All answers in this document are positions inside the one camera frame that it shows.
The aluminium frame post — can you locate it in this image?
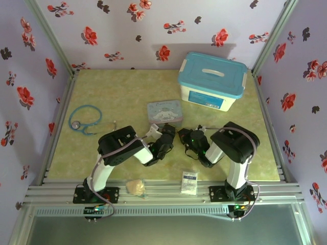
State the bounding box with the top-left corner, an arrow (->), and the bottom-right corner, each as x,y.
251,0 -> 300,75
25,0 -> 78,76

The small circuit board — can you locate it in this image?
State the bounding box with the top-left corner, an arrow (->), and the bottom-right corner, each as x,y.
228,203 -> 250,213
84,206 -> 107,214

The beige plastic bag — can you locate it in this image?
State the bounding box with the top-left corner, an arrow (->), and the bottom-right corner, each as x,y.
126,179 -> 146,197

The aluminium side rail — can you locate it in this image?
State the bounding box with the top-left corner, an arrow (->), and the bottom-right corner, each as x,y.
38,72 -> 78,186
252,72 -> 293,183

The cartoon dog tin box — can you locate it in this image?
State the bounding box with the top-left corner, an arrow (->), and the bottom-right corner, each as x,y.
146,100 -> 183,128

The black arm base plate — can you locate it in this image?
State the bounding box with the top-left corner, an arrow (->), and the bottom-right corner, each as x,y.
73,187 -> 121,204
208,185 -> 255,203

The blue lidded white storage box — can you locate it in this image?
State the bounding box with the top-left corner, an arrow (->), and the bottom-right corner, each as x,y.
178,52 -> 248,113

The blue stethoscope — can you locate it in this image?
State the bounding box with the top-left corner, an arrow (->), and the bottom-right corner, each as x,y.
68,105 -> 119,136

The grey slotted cable duct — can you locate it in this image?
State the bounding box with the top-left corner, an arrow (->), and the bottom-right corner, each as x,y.
34,205 -> 230,218

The aluminium frame rail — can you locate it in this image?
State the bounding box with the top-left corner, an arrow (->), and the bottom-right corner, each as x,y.
24,179 -> 306,206

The white sachet with blue label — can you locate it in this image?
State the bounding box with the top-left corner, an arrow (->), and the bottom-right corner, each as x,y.
181,171 -> 199,195

